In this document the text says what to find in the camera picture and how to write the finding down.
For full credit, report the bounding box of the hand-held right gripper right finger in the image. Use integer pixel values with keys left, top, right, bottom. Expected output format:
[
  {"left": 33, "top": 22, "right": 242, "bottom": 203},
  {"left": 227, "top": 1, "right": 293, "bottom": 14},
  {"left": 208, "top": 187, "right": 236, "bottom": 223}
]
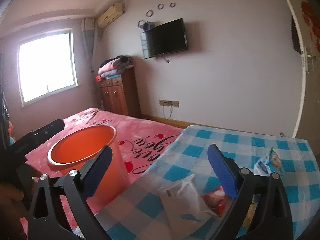
[{"left": 207, "top": 144, "right": 294, "bottom": 240}]

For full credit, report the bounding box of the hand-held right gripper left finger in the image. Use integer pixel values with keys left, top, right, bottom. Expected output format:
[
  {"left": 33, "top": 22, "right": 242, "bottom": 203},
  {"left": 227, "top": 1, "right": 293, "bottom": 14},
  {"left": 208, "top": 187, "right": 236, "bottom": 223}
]
[{"left": 26, "top": 145, "right": 113, "bottom": 240}]

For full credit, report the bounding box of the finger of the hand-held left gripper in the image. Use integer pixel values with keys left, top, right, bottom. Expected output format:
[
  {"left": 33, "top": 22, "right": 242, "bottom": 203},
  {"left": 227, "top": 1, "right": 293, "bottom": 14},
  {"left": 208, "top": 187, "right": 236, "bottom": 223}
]
[{"left": 24, "top": 119, "right": 65, "bottom": 147}]

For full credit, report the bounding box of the red snack packet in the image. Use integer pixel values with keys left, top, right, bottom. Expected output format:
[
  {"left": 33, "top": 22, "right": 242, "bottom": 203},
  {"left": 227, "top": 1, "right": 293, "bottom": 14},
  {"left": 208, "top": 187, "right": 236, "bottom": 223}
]
[{"left": 201, "top": 185, "right": 235, "bottom": 218}]

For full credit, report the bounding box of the orange plastic bucket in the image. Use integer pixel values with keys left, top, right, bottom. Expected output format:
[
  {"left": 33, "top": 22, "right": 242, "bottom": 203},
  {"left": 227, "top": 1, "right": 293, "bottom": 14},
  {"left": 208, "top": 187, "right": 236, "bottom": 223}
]
[{"left": 47, "top": 125, "right": 130, "bottom": 203}]

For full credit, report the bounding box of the white plastic bag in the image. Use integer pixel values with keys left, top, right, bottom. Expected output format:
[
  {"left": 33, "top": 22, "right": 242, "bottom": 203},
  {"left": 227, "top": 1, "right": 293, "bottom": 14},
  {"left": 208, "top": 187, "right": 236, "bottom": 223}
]
[{"left": 157, "top": 174, "right": 219, "bottom": 233}]

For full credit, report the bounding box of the yellow snack packet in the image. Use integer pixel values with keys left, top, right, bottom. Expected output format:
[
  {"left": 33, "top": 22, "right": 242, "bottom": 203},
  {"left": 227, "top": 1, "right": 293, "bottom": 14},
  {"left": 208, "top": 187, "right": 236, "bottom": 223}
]
[{"left": 246, "top": 194, "right": 259, "bottom": 228}]

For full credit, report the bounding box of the person's left hand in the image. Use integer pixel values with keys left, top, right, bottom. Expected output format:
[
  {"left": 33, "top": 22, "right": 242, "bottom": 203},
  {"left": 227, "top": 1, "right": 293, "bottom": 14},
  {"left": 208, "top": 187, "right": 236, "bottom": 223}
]
[{"left": 0, "top": 182, "right": 25, "bottom": 205}]

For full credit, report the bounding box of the blue white checkered tablecloth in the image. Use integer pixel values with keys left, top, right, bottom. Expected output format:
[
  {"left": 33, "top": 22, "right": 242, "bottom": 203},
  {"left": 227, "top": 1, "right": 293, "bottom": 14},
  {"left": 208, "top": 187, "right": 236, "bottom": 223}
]
[{"left": 95, "top": 124, "right": 315, "bottom": 240}]

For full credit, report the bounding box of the blue cartoon snack bag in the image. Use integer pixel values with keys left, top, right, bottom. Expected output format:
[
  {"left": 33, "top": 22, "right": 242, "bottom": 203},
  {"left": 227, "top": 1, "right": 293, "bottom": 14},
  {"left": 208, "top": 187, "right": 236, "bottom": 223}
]
[{"left": 253, "top": 147, "right": 285, "bottom": 177}]

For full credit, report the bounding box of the pink printed blanket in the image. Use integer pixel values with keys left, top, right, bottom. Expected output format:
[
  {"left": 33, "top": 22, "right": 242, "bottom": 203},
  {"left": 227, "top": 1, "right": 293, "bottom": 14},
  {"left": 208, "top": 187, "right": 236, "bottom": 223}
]
[{"left": 19, "top": 107, "right": 185, "bottom": 240}]

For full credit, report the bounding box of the bright window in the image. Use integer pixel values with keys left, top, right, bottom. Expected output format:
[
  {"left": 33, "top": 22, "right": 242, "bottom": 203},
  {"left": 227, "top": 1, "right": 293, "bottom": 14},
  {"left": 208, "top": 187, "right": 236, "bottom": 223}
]
[{"left": 18, "top": 29, "right": 78, "bottom": 107}]

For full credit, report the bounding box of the brown wooden cabinet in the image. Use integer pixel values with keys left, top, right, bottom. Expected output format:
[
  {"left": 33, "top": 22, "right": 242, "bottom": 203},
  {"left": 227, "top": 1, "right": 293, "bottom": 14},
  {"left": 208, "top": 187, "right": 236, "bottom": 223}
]
[{"left": 100, "top": 66, "right": 142, "bottom": 118}]

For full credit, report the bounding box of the pile of folded clothes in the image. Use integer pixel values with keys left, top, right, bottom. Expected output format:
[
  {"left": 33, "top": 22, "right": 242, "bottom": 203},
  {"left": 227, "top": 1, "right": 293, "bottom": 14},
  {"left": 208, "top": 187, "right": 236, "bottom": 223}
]
[{"left": 95, "top": 55, "right": 135, "bottom": 82}]

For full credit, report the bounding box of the grey curtain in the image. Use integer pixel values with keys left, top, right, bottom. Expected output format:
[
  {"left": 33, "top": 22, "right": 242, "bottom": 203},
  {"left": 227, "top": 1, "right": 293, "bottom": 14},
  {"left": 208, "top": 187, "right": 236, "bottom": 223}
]
[{"left": 81, "top": 18, "right": 97, "bottom": 73}]

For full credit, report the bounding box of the white panel door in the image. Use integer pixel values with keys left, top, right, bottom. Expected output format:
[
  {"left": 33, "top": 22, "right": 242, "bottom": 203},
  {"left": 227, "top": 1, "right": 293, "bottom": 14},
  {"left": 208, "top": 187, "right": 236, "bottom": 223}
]
[{"left": 291, "top": 0, "right": 320, "bottom": 155}]

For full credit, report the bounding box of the white air conditioner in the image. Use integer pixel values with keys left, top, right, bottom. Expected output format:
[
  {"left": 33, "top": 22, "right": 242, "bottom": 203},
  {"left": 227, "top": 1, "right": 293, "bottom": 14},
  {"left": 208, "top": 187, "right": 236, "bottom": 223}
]
[{"left": 97, "top": 2, "right": 125, "bottom": 28}]

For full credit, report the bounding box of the dark hanging bag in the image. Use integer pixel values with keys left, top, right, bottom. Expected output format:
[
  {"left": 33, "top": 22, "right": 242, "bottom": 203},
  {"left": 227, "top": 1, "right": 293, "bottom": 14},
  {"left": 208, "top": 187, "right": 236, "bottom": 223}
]
[{"left": 291, "top": 16, "right": 302, "bottom": 54}]

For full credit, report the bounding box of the red door decoration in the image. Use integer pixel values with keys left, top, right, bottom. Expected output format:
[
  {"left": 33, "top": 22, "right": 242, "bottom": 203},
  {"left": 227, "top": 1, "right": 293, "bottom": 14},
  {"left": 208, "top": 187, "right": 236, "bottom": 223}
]
[{"left": 300, "top": 1, "right": 320, "bottom": 53}]

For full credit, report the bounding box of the thin power cable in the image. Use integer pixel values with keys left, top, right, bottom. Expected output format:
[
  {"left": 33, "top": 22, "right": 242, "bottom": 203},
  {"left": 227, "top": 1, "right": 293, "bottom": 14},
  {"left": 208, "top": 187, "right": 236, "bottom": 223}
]
[{"left": 162, "top": 104, "right": 174, "bottom": 120}]

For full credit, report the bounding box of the beige wall outlet row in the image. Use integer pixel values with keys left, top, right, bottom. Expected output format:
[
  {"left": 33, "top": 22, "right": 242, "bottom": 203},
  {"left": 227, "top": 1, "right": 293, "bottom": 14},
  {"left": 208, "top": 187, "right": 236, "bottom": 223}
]
[{"left": 159, "top": 100, "right": 180, "bottom": 108}]

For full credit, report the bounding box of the metal door handle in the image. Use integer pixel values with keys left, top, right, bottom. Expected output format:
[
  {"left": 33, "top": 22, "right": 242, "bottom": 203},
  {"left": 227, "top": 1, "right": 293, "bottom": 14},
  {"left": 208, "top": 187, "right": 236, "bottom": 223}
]
[{"left": 300, "top": 46, "right": 317, "bottom": 74}]

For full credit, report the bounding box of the black wall television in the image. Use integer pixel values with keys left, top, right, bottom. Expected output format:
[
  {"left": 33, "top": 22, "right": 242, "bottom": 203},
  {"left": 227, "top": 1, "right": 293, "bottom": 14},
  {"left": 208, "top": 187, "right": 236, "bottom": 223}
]
[{"left": 140, "top": 18, "right": 188, "bottom": 60}]

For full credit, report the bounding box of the blue wall hanging item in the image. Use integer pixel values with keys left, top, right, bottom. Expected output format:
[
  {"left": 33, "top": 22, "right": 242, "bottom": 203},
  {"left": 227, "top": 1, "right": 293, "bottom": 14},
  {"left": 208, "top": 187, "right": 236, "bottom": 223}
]
[{"left": 137, "top": 20, "right": 154, "bottom": 30}]

